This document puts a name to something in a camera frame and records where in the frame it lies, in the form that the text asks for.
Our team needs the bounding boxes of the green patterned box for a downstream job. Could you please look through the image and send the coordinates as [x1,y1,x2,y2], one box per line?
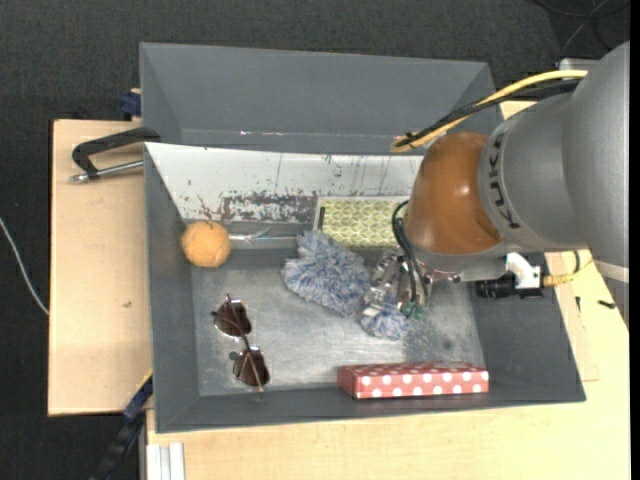
[315,196,412,251]

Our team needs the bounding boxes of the blue and white fluffy cloth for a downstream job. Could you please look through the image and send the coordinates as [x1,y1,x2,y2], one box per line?
[280,229,411,342]

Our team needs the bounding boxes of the red white-dotted box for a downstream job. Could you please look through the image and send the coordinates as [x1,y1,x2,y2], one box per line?
[336,361,491,401]

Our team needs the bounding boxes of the dark sunglasses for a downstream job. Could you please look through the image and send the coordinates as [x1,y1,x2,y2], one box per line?
[210,293,272,394]

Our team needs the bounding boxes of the orange ball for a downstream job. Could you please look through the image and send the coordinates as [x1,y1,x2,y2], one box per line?
[180,219,233,270]

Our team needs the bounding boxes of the grey metal bin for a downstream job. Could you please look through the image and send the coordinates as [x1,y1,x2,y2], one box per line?
[138,41,588,434]

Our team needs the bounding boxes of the pale cardboard board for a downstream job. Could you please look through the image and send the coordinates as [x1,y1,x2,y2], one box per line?
[47,117,154,417]

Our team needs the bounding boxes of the black cylinder on white bracket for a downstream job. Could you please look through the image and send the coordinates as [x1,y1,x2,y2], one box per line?
[474,251,546,300]

